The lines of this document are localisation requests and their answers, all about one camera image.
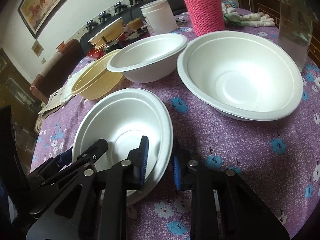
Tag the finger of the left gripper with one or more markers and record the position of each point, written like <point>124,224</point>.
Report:
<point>50,168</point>

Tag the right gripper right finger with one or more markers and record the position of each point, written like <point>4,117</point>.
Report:
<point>223,206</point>

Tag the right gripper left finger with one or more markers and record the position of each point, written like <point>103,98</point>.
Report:
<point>85,203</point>

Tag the white foam bowl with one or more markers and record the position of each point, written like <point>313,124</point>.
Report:
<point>122,118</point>
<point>242,76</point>
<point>149,59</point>

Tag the beige plastic bowl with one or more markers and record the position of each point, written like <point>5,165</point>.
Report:
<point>96,80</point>

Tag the red plates under stack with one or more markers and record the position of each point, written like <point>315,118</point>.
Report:
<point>98,51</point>

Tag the stack of beige bowls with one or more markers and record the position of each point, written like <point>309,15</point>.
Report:
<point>108,34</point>

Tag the white paper document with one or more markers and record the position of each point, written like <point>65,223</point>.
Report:
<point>60,97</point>

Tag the wooden wardrobe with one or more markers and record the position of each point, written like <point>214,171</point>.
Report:
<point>15,91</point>

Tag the brown fabric armchair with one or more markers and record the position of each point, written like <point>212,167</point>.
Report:
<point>57,70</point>

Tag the framed painting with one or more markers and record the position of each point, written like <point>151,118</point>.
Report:
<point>37,13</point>

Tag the white plastic jar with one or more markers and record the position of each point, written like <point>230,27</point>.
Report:
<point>159,17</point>

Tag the white gloves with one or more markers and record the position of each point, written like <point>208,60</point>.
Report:
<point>258,19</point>

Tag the clear glass water bottle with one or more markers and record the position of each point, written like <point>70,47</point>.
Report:
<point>295,30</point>

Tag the pink knit-sleeved bottle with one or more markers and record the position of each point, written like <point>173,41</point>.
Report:
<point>206,16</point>

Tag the small wall plaque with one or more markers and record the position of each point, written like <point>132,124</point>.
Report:
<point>37,48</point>

